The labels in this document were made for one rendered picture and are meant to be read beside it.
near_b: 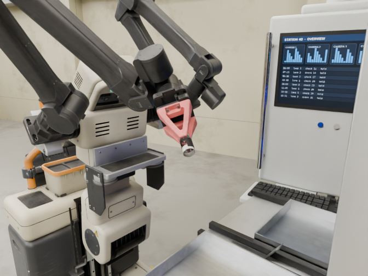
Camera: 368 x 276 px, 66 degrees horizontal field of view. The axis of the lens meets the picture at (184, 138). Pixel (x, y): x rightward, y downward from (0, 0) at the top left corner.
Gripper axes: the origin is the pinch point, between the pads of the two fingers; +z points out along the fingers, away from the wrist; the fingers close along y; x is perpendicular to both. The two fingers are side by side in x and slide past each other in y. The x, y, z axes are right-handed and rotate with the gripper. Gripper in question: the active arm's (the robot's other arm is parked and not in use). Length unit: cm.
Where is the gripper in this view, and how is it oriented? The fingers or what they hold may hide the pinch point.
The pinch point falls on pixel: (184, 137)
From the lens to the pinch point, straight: 52.2
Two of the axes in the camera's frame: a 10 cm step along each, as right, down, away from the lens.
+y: 2.5, 6.9, 6.8
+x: -9.5, 3.2, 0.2
